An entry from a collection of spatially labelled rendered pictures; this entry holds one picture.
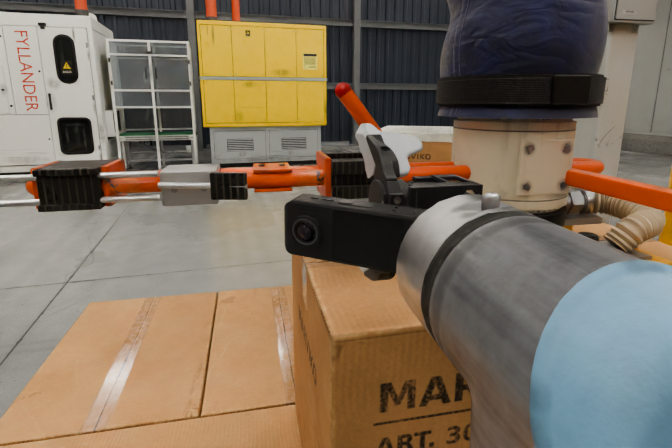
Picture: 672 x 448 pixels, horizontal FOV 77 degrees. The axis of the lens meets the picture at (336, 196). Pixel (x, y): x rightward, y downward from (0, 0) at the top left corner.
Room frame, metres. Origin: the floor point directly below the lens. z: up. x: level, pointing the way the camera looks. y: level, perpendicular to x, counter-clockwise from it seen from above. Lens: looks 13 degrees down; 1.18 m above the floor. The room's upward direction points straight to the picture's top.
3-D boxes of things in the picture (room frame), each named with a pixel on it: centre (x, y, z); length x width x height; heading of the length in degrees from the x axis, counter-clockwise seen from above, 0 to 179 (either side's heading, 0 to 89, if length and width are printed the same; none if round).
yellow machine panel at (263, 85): (8.13, 1.35, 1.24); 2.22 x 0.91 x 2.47; 106
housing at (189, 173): (0.56, 0.19, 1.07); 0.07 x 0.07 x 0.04; 11
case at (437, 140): (2.39, -0.44, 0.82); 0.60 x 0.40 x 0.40; 165
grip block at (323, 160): (0.60, -0.02, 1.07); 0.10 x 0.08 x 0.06; 11
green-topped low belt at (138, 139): (7.44, 3.08, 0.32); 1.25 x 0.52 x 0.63; 106
